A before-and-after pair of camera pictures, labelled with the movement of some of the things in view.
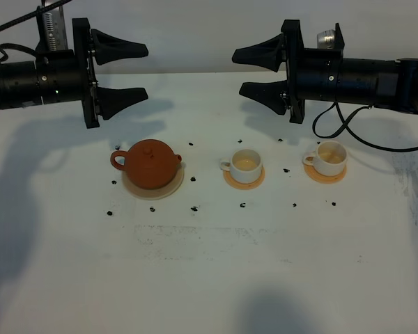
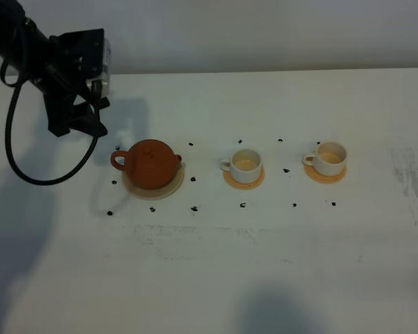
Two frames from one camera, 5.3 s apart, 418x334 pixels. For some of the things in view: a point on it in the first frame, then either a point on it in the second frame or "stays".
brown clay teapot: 150,163 stays
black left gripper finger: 110,99 -> 89,124
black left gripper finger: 106,48 -> 93,106
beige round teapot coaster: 153,194 stays
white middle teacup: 244,165 stays
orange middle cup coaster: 229,180 stays
